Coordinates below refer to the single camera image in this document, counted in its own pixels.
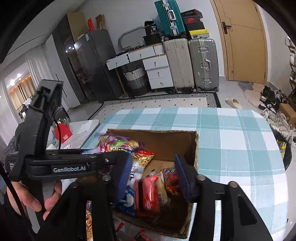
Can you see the teal hard suitcase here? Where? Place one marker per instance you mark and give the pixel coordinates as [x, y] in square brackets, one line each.
[171, 18]

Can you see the person's left hand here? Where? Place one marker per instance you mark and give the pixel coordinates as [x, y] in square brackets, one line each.
[28, 201]

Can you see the teal plaid tablecloth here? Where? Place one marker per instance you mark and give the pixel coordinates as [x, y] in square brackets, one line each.
[234, 145]

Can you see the red gift box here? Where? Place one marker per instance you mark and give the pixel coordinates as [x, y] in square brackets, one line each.
[65, 132]

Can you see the blue cookie packet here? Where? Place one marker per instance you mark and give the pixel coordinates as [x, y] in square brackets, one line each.
[126, 204]

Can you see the woven laundry basket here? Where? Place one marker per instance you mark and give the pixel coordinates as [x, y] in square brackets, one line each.
[137, 82]

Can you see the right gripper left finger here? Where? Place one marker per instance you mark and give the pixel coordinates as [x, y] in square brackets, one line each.
[67, 219]

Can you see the beige slipper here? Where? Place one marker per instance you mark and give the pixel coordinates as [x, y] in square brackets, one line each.
[234, 103]

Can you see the red spicy snack bag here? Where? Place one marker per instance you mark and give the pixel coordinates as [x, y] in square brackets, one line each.
[170, 178]

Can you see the grey side table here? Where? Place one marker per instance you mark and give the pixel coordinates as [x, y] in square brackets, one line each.
[81, 131]

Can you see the yellow wooden door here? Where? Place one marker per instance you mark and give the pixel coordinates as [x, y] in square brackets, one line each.
[243, 40]

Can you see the beige hard suitcase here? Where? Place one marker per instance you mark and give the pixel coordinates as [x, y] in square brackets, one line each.
[177, 52]

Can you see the white pink snack bag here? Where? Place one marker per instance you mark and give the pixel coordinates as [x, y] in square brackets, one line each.
[161, 190]

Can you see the dotted floor rug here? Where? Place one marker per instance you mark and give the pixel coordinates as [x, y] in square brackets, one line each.
[203, 99]

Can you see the stacked shoe boxes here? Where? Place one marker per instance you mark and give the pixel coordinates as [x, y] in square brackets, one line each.
[195, 28]

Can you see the purple snack bag large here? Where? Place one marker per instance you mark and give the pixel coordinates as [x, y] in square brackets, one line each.
[89, 232]

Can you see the black refrigerator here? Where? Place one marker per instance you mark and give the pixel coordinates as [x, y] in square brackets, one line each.
[94, 48]

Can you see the white drawer desk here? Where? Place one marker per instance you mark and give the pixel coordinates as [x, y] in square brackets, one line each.
[155, 64]

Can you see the red white snack bag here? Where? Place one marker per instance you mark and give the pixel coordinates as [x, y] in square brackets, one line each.
[126, 231]

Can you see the wooden shoe rack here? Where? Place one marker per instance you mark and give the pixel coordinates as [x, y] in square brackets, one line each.
[291, 47]

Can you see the purple snack bag small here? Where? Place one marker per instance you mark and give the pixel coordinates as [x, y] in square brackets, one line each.
[111, 143]

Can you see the small red snack packet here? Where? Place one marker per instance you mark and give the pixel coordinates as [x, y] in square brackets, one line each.
[146, 199]

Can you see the orange noodle snack bag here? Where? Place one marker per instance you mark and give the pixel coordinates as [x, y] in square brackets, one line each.
[140, 160]

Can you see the small cardboard box floor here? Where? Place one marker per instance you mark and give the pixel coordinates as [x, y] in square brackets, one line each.
[289, 113]

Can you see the brown cardboard SF box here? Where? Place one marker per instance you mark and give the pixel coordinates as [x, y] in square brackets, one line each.
[174, 219]

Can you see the black bag on desk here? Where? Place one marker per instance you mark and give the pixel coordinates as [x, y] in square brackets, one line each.
[152, 36]

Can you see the silver hard suitcase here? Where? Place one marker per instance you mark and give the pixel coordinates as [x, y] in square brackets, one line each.
[205, 66]

